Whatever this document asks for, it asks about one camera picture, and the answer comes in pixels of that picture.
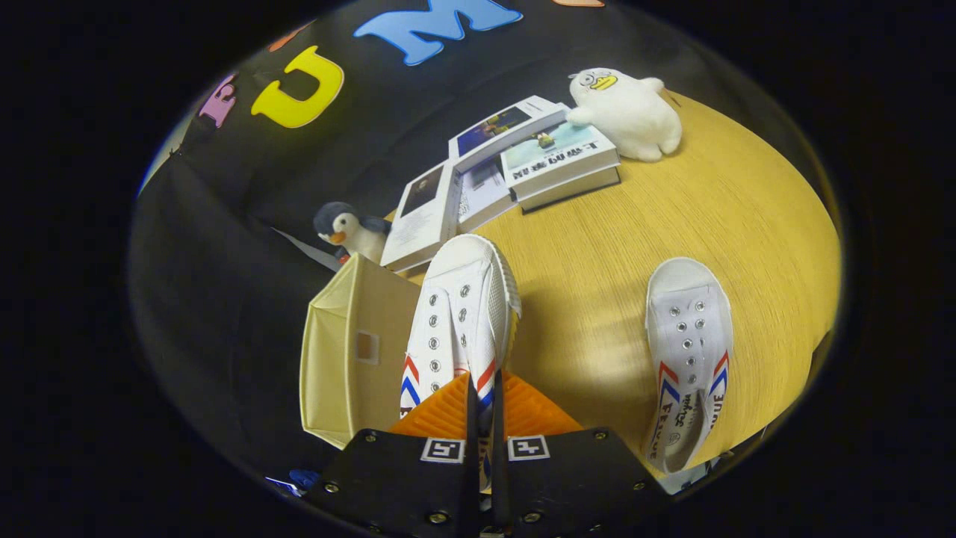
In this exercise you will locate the white book blue picture cover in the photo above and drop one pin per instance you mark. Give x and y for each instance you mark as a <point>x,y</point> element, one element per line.
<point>500,127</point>

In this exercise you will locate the thick book pale teal cover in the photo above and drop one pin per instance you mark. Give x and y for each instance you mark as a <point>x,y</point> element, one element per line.
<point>560,161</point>

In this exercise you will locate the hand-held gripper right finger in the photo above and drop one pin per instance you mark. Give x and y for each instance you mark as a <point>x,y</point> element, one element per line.
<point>499,463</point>

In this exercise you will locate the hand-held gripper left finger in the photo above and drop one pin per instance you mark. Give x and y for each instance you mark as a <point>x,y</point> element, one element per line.
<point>473,463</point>

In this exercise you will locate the white duck plush toy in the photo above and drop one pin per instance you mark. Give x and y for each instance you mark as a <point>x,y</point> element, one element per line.
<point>624,112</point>

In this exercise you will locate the beige fabric storage box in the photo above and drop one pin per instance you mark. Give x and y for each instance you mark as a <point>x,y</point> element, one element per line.
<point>351,373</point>

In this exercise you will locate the white book portrait cover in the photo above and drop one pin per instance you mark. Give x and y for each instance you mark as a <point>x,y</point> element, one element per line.
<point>422,220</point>

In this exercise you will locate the white striped canvas shoe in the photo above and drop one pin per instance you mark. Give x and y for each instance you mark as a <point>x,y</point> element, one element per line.
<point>455,314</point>
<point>687,351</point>

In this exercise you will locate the black backdrop cloth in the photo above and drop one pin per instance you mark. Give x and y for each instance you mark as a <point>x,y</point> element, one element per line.
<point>224,299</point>

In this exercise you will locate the penguin plush toy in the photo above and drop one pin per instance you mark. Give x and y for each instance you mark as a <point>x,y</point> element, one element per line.
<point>352,233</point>

